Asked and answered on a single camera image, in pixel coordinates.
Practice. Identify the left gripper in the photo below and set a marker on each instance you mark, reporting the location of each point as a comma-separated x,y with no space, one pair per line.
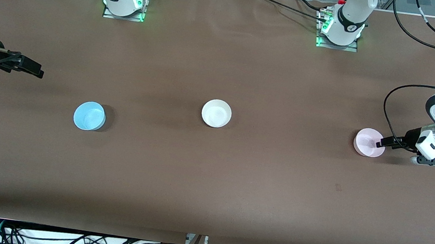
409,138

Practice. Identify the pink plastic bowl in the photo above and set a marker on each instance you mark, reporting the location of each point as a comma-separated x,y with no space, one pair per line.
366,143

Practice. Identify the light blue plastic bowl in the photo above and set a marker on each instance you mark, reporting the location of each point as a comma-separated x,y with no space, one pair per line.
89,116

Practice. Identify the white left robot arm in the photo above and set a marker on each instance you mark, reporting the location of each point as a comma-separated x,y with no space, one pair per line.
352,14

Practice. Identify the white plastic bowl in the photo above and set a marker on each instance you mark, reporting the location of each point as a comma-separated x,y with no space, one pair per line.
216,113

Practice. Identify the brown table cloth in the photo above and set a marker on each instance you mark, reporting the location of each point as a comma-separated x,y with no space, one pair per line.
210,186

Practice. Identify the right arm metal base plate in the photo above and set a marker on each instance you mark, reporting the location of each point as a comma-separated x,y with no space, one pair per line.
109,14

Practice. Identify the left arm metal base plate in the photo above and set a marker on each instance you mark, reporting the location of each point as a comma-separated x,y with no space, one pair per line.
324,45

